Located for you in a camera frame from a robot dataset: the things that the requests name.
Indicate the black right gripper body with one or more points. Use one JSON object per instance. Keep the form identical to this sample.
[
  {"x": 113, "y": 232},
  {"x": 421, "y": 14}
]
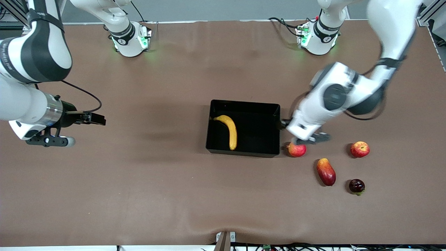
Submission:
[{"x": 69, "y": 114}]

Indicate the yellow banana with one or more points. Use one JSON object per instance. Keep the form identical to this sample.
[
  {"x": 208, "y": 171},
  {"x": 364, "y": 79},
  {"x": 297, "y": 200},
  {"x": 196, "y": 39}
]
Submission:
[{"x": 231, "y": 130}]

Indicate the dark purple mangosteen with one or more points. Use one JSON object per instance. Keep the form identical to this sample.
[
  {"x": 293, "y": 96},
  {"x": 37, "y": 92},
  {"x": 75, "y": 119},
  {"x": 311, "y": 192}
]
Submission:
[{"x": 356, "y": 185}]

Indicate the black plastic box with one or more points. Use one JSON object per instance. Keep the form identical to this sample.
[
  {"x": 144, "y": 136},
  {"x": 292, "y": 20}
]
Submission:
[{"x": 258, "y": 132}]

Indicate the brown table mat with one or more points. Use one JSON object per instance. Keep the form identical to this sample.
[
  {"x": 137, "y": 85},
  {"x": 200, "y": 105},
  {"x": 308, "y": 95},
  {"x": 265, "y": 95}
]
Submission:
[{"x": 104, "y": 191}]

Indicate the metal table clamp bracket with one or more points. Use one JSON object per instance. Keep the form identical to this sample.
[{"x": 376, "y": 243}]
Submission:
[{"x": 225, "y": 240}]

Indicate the aluminium frame profile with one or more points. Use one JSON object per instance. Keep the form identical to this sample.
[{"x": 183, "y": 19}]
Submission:
[
  {"x": 14, "y": 10},
  {"x": 430, "y": 12}
]

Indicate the red yellow mango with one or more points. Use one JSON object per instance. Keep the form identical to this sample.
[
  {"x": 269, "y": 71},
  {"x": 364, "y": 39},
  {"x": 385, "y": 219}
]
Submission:
[{"x": 326, "y": 172}]

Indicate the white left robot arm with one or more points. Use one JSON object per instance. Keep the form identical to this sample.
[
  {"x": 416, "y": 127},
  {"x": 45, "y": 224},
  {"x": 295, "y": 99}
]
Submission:
[{"x": 393, "y": 31}]

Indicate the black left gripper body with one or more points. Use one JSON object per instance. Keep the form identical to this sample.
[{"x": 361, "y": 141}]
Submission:
[{"x": 284, "y": 123}]

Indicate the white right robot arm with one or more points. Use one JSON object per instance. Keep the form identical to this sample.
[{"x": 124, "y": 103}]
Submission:
[{"x": 35, "y": 52}]

